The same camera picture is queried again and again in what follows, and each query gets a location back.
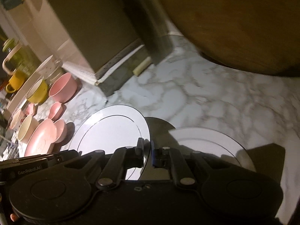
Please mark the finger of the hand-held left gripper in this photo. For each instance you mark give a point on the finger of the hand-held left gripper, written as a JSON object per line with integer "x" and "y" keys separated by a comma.
{"x": 58, "y": 155}

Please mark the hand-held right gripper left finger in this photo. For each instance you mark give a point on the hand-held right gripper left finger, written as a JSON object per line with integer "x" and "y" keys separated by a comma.
{"x": 140, "y": 148}

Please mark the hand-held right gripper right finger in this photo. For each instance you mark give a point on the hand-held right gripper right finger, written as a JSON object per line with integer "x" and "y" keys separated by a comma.
{"x": 154, "y": 155}

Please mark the white plate with thin rim line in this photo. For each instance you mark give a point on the white plate with thin rim line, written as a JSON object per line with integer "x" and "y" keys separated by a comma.
{"x": 110, "y": 131}
{"x": 206, "y": 143}

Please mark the small pink cat-shaped dish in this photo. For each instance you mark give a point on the small pink cat-shaped dish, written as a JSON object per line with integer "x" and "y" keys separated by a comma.
{"x": 57, "y": 110}
{"x": 30, "y": 109}

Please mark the person's left hand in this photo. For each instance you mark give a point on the person's left hand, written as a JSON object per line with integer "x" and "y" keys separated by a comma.
{"x": 13, "y": 217}

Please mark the small pink bowl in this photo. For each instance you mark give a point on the small pink bowl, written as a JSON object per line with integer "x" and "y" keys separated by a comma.
{"x": 60, "y": 131}

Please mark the pink mouse-shaped plate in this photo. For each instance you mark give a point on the pink mouse-shaped plate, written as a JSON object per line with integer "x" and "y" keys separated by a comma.
{"x": 38, "y": 138}

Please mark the cream cup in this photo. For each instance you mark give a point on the cream cup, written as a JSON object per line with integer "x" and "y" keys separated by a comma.
{"x": 27, "y": 129}

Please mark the mushroom print cup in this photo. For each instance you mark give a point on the mushroom print cup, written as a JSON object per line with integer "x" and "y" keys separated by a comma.
{"x": 16, "y": 119}

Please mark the yellow bowl with black rim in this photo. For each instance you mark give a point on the yellow bowl with black rim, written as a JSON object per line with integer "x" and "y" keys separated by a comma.
{"x": 38, "y": 91}

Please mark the large pink bowl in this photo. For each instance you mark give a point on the large pink bowl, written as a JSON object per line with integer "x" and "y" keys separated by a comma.
{"x": 63, "y": 88}

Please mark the clear plastic container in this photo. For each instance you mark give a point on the clear plastic container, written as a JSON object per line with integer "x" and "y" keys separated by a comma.
{"x": 53, "y": 75}

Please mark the cream cylindrical roll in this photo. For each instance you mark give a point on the cream cylindrical roll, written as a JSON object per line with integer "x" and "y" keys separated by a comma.
{"x": 141, "y": 66}

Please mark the yellow mug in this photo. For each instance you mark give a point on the yellow mug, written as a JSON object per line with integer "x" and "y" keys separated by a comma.
{"x": 15, "y": 80}

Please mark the white music note edge strip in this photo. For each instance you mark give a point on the white music note edge strip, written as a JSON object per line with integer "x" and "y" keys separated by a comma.
{"x": 105, "y": 68}

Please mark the white floral bowl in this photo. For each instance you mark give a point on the white floral bowl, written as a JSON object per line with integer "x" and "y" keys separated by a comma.
{"x": 48, "y": 64}

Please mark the glass pitcher with green lid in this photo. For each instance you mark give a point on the glass pitcher with green lid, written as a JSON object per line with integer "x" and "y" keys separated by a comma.
{"x": 18, "y": 54}

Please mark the round wooden board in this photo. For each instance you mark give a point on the round wooden board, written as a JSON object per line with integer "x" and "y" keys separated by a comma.
{"x": 234, "y": 21}

